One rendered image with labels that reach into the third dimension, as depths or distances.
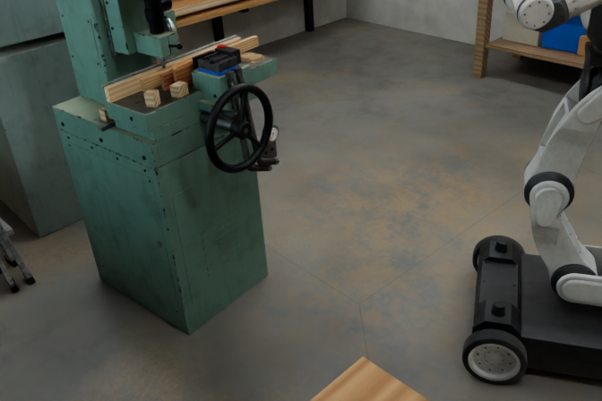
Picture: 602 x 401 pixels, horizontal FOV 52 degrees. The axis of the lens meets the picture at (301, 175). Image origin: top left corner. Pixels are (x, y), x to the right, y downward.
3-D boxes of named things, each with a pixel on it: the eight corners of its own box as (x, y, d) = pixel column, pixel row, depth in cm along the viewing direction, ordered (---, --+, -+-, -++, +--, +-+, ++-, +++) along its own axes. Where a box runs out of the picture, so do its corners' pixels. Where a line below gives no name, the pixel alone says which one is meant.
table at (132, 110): (167, 140, 183) (164, 122, 180) (107, 118, 200) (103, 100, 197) (298, 78, 222) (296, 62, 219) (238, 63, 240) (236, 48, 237)
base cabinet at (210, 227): (188, 337, 229) (155, 171, 194) (98, 279, 263) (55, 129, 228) (270, 275, 258) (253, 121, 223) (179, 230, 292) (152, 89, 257)
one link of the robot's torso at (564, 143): (557, 196, 203) (638, 72, 177) (560, 225, 189) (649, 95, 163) (513, 178, 205) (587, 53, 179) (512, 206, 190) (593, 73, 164)
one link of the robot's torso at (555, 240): (597, 268, 213) (566, 149, 196) (604, 306, 197) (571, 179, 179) (550, 274, 220) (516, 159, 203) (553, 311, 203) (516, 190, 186)
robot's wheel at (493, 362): (523, 379, 203) (530, 333, 193) (523, 390, 199) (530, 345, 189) (460, 367, 209) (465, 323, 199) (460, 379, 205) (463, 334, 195)
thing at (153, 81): (145, 91, 202) (142, 80, 200) (141, 90, 204) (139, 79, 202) (258, 46, 238) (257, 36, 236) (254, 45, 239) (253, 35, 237)
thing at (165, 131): (156, 141, 192) (153, 131, 190) (116, 126, 204) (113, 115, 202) (245, 99, 218) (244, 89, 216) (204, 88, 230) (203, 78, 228)
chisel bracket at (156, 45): (163, 63, 200) (159, 38, 196) (137, 56, 208) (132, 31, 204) (181, 56, 205) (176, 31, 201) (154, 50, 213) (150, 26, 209)
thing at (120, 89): (110, 103, 196) (107, 88, 193) (107, 101, 197) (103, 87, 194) (242, 50, 235) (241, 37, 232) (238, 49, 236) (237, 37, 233)
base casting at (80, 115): (154, 170, 195) (150, 144, 190) (56, 128, 228) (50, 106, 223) (252, 120, 224) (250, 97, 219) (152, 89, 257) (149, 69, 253)
